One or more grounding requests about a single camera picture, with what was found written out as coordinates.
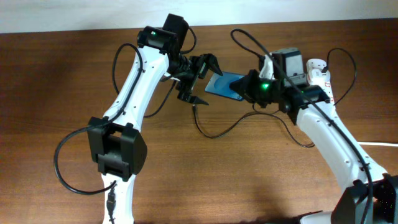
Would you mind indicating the white power strip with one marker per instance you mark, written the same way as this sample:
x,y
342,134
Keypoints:
x,y
325,85

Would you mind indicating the blue Galaxy smartphone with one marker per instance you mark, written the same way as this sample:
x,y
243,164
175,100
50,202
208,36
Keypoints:
x,y
219,85

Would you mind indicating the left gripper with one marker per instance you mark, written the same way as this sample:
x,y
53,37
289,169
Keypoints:
x,y
199,61

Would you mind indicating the white USB charger plug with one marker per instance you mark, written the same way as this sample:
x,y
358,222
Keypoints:
x,y
315,69

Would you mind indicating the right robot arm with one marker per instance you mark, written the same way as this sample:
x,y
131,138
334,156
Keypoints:
x,y
303,91

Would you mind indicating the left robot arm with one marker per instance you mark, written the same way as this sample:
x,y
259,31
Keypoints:
x,y
115,140

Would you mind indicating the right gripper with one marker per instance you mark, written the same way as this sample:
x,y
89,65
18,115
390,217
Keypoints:
x,y
247,89

